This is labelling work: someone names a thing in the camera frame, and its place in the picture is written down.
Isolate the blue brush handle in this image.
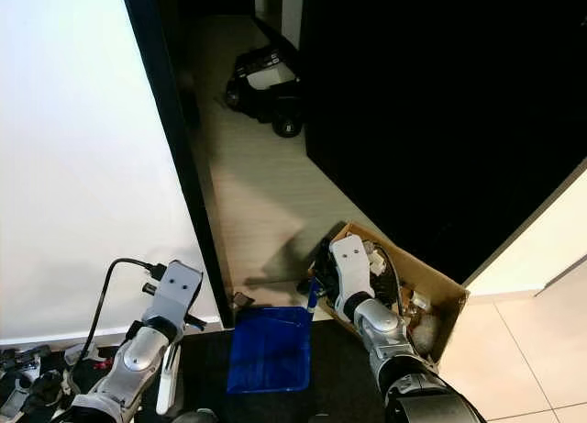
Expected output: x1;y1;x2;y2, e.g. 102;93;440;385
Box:
306;280;322;316

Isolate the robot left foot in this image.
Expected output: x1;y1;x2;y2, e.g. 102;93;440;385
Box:
171;408;223;423

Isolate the brown cardboard box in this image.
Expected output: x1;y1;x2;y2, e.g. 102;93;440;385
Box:
307;222;470;362

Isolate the grey crumpled rubbish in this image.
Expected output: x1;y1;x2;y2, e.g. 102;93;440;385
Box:
408;311;443;352

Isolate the black and grey tool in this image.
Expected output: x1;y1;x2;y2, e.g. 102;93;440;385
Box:
0;345;67;373

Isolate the large black cabinet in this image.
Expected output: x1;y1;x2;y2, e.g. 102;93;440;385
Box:
299;0;587;286

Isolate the black wheeled vacuum cleaner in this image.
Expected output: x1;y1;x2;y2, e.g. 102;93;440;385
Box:
224;45;305;139

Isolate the white slab with black edge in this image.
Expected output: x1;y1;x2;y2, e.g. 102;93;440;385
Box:
0;0;237;349

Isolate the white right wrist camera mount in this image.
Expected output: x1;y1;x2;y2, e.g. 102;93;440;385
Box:
330;235;373;301

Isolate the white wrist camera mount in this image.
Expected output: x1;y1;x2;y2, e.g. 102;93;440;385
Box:
152;261;204;328
330;235;373;301

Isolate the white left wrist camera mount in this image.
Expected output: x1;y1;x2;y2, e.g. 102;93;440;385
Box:
152;261;204;328

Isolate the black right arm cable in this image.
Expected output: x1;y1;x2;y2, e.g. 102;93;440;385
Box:
382;247;406;300

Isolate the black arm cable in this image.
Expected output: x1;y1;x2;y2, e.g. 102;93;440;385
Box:
85;257;168;369
382;247;406;300

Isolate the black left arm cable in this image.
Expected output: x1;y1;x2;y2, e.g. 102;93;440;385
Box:
85;257;168;369

